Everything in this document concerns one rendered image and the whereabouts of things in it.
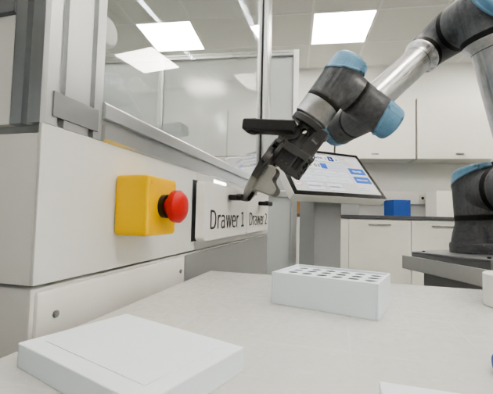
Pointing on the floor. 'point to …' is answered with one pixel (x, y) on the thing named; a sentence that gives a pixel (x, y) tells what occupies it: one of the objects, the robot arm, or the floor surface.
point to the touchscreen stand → (320, 234)
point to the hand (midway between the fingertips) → (246, 192)
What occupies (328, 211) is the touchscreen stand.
